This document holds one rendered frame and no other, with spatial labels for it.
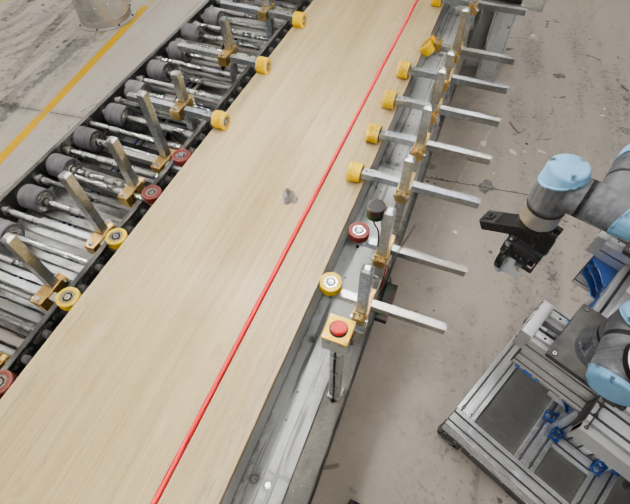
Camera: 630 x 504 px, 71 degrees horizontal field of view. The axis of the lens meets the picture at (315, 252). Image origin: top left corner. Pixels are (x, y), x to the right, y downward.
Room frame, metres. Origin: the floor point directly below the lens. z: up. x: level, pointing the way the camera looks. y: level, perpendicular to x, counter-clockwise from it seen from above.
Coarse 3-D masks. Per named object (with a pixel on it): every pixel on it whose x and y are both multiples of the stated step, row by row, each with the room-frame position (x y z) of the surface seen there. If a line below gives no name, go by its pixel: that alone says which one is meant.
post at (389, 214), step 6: (390, 210) 0.94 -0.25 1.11; (384, 216) 0.93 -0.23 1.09; (390, 216) 0.92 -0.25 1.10; (384, 222) 0.93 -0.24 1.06; (390, 222) 0.92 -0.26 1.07; (384, 228) 0.93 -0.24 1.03; (390, 228) 0.92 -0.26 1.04; (384, 234) 0.92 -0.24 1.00; (390, 234) 0.92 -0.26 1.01; (384, 240) 0.92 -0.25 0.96; (378, 246) 0.93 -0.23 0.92; (384, 246) 0.92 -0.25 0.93; (378, 252) 0.93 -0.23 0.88; (384, 252) 0.92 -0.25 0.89; (378, 270) 0.92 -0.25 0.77; (378, 276) 0.92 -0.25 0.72
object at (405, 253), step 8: (368, 240) 1.00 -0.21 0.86; (376, 240) 1.00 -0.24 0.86; (376, 248) 0.97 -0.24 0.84; (392, 248) 0.96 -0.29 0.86; (400, 256) 0.94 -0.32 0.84; (408, 256) 0.93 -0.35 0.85; (416, 256) 0.92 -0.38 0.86; (424, 256) 0.92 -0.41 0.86; (432, 256) 0.92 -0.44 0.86; (424, 264) 0.90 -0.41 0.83; (432, 264) 0.89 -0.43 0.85; (440, 264) 0.88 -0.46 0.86; (448, 264) 0.88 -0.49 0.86; (456, 264) 0.88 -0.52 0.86; (456, 272) 0.85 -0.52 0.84; (464, 272) 0.84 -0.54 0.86
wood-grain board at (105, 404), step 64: (320, 0) 2.78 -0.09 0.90; (384, 0) 2.75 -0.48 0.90; (320, 64) 2.11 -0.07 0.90; (256, 128) 1.63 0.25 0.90; (320, 128) 1.61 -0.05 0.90; (384, 128) 1.60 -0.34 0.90; (192, 192) 1.25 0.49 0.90; (256, 192) 1.23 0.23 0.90; (320, 192) 1.22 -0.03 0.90; (128, 256) 0.94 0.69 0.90; (192, 256) 0.93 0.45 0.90; (256, 256) 0.92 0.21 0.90; (320, 256) 0.91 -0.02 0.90; (64, 320) 0.69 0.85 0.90; (128, 320) 0.68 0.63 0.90; (192, 320) 0.67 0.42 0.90; (256, 320) 0.66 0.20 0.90; (64, 384) 0.47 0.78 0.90; (128, 384) 0.46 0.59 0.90; (192, 384) 0.45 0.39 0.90; (256, 384) 0.45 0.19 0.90; (0, 448) 0.29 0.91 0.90; (64, 448) 0.28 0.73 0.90; (128, 448) 0.28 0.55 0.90; (192, 448) 0.27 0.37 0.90
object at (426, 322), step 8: (328, 296) 0.78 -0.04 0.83; (336, 296) 0.77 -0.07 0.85; (344, 296) 0.77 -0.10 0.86; (352, 296) 0.76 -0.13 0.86; (376, 304) 0.73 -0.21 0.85; (384, 304) 0.73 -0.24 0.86; (384, 312) 0.70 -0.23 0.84; (392, 312) 0.70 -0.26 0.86; (400, 312) 0.69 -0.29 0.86; (408, 312) 0.69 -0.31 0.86; (408, 320) 0.67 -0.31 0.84; (416, 320) 0.66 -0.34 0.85; (424, 320) 0.66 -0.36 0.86; (432, 320) 0.66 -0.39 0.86; (432, 328) 0.64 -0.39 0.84; (440, 328) 0.63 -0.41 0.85
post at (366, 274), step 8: (368, 264) 0.72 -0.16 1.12; (360, 272) 0.70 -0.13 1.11; (368, 272) 0.69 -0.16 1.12; (360, 280) 0.70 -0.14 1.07; (368, 280) 0.69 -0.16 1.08; (360, 288) 0.70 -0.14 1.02; (368, 288) 0.69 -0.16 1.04; (360, 296) 0.70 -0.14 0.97; (368, 296) 0.70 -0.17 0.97; (360, 304) 0.70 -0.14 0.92; (368, 304) 0.72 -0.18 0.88; (360, 312) 0.69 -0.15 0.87; (360, 328) 0.69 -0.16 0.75
